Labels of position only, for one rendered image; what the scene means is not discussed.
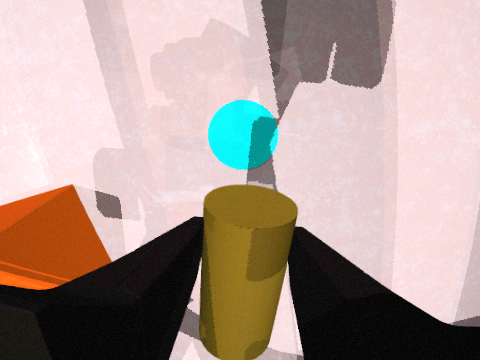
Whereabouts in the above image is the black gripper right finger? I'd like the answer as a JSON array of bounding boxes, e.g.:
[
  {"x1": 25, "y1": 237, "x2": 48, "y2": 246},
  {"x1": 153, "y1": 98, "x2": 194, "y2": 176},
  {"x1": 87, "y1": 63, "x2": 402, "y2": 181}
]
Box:
[{"x1": 288, "y1": 225, "x2": 480, "y2": 360}]

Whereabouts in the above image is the cyan circle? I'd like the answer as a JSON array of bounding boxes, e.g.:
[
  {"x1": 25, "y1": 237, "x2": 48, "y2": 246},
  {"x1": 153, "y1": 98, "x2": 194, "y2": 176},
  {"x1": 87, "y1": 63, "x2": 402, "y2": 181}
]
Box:
[{"x1": 208, "y1": 100, "x2": 279, "y2": 169}]

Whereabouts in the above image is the yellow cylinder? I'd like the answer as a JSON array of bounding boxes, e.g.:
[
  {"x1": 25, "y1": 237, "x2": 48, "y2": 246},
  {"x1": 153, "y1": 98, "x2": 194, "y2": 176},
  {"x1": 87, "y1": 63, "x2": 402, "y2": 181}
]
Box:
[{"x1": 199, "y1": 185, "x2": 299, "y2": 360}]

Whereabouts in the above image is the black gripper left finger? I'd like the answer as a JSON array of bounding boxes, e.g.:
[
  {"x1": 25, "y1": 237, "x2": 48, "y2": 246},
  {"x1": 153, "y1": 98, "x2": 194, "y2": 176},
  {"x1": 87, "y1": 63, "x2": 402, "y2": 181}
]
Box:
[{"x1": 0, "y1": 216, "x2": 204, "y2": 360}]

